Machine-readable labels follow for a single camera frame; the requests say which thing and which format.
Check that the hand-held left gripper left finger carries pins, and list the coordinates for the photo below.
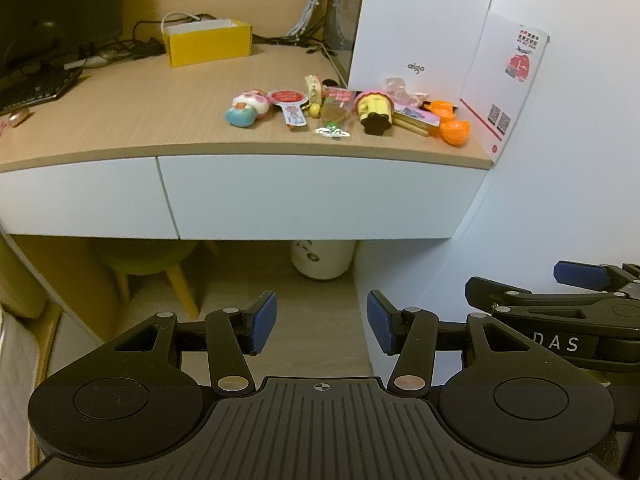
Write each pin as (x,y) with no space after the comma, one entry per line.
(262,322)

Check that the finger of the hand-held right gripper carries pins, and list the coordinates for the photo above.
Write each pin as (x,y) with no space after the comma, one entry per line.
(505,294)
(580,272)

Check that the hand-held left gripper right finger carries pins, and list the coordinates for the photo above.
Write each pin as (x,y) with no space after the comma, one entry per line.
(380,322)

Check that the wide white drawer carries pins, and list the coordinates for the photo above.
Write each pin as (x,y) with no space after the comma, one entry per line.
(310,195)

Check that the orange plastic pumpkin shell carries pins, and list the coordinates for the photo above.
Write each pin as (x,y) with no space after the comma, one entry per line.
(455,134)
(440,109)

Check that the pink printed card pack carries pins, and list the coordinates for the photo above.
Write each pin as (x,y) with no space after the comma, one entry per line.
(417,114)

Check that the teal round squishy toy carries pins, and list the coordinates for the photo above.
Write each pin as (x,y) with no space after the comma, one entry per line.
(240,117)

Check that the yellow pink cupcake toy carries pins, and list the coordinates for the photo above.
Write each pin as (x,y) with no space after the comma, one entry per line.
(372,110)

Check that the clear lollipop pack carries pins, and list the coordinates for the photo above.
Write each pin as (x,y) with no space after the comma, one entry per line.
(336,110)

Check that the pink white squishy toy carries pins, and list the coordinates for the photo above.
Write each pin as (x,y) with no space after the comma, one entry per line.
(255,99)

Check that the white paddle with red label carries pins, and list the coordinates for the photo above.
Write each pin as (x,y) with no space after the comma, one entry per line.
(287,99)

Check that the clear bag of pink pieces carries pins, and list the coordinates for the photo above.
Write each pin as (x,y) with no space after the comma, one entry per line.
(402,91)

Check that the white round bin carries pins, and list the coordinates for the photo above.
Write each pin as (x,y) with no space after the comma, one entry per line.
(322,260)

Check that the green stool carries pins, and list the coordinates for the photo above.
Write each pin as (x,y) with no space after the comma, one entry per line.
(145,260)

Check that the white printed leaflet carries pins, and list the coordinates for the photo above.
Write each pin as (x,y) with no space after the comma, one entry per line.
(505,90)

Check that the narrow white drawer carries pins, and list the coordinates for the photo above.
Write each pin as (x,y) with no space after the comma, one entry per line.
(80,200)

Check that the white quilted bedding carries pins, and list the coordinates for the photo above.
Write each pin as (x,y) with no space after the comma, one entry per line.
(15,400)

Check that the yellow cardboard box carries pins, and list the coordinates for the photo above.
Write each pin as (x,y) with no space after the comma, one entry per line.
(210,47)

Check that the white computer case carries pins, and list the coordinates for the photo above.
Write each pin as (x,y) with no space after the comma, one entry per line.
(420,25)

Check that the small rose gold object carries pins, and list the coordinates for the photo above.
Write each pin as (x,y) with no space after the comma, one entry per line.
(20,118)

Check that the black keyboard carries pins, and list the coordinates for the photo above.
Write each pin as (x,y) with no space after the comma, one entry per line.
(35,90)

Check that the black computer monitor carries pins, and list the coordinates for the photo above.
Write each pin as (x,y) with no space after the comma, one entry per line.
(55,10)

